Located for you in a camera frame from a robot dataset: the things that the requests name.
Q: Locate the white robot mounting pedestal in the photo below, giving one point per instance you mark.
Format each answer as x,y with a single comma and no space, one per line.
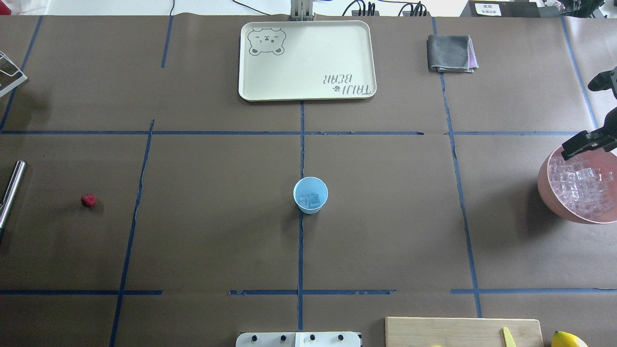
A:
300,339

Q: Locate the wooden cutting board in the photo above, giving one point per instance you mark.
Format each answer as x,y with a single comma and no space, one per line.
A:
460,332

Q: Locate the steel muddler with black tip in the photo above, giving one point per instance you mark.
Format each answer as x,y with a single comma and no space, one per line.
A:
10,193

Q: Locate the light blue plastic cup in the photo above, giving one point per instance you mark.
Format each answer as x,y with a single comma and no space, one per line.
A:
310,194

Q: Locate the clear ice cube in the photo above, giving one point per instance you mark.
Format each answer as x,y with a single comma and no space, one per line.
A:
304,201
315,201

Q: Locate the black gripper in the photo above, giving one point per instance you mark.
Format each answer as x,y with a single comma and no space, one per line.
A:
584,141

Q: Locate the yellow plastic knife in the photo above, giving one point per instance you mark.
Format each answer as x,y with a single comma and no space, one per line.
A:
508,338

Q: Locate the yellow lemon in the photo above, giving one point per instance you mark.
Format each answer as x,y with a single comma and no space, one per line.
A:
564,339

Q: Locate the grey folded cloth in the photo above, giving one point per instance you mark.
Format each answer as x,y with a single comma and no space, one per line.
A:
451,53

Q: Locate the red strawberry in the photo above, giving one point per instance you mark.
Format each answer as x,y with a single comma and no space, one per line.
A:
88,200

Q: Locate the cream bear serving tray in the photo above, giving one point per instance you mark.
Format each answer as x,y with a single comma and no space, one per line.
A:
306,60

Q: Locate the pink bowl of ice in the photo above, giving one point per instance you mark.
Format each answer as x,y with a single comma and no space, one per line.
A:
582,189

